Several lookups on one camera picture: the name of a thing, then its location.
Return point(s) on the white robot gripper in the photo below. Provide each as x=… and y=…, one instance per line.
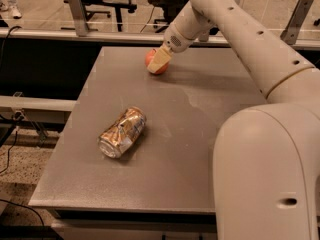
x=174, y=42

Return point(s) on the red apple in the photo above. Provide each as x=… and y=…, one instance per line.
x=153, y=64

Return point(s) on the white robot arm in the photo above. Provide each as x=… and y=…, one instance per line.
x=266, y=159

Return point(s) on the crushed aluminium soda can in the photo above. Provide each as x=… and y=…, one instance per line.
x=123, y=133

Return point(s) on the grey horizontal metal rail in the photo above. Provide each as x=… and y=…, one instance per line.
x=143, y=39

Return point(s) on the left metal rail bracket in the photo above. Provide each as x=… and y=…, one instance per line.
x=79, y=17

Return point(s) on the right metal rail bracket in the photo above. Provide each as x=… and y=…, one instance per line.
x=291, y=31

